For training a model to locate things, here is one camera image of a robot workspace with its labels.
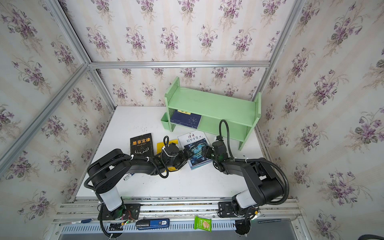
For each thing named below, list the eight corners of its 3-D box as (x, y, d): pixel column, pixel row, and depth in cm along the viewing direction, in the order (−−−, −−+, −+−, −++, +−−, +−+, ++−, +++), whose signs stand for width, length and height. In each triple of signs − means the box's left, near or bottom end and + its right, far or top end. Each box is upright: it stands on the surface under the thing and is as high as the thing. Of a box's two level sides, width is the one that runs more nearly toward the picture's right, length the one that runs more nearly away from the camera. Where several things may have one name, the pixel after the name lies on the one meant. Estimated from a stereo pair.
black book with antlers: (131, 160, 93) (130, 159, 91) (131, 139, 103) (130, 137, 101) (154, 155, 95) (153, 153, 94) (151, 134, 106) (150, 132, 104)
